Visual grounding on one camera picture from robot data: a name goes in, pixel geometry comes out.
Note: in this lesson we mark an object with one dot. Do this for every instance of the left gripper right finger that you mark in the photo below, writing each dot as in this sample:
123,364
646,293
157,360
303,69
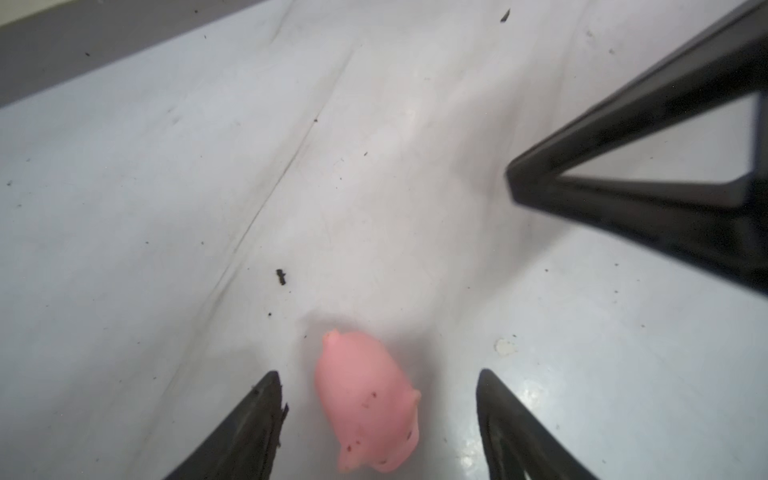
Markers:
516,445

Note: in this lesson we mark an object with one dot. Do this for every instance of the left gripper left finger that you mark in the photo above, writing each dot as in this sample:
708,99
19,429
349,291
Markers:
244,445

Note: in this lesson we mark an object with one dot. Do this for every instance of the pink pig toy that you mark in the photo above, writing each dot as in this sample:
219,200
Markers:
369,401

